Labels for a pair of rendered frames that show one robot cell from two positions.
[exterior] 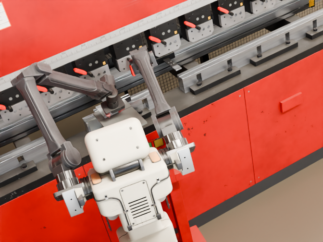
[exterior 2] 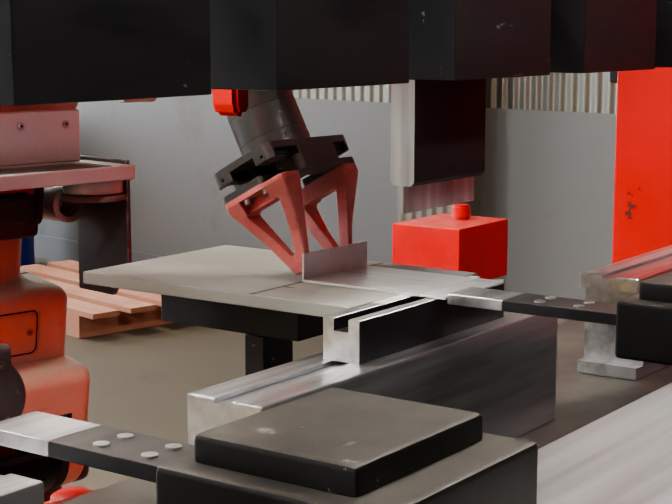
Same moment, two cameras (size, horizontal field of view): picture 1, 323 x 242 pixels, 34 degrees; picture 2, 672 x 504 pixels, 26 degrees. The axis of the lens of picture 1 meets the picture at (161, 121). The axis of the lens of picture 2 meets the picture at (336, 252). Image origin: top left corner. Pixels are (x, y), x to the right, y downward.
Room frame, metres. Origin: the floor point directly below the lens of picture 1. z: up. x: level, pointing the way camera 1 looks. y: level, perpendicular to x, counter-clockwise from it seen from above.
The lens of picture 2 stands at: (3.12, -0.42, 1.19)
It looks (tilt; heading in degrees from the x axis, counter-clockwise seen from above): 9 degrees down; 146
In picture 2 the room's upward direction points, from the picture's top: straight up
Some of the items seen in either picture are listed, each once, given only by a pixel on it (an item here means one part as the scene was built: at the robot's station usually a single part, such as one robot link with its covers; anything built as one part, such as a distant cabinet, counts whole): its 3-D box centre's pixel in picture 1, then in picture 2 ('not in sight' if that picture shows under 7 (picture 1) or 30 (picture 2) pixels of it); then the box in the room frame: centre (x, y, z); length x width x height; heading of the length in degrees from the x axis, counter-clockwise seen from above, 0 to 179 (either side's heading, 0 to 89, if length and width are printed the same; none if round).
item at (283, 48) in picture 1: (274, 52); not in sight; (2.57, -0.71, 0.89); 0.30 x 0.05 x 0.03; 110
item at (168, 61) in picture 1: (167, 59); (212, 452); (2.58, -0.11, 1.01); 0.26 x 0.12 x 0.05; 20
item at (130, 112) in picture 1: (119, 118); (279, 278); (2.14, 0.20, 1.00); 0.26 x 0.18 x 0.01; 20
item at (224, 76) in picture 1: (215, 80); not in sight; (2.44, -0.34, 0.89); 0.30 x 0.05 x 0.03; 110
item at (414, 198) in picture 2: not in sight; (439, 142); (2.28, 0.25, 1.11); 0.10 x 0.02 x 0.10; 110
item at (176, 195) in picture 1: (178, 209); not in sight; (2.04, 0.02, 0.39); 0.06 x 0.06 x 0.54; 13
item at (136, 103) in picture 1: (120, 112); (396, 408); (2.30, 0.20, 0.92); 0.39 x 0.06 x 0.10; 110
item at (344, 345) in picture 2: (112, 104); (419, 316); (2.29, 0.23, 0.99); 0.20 x 0.03 x 0.03; 110
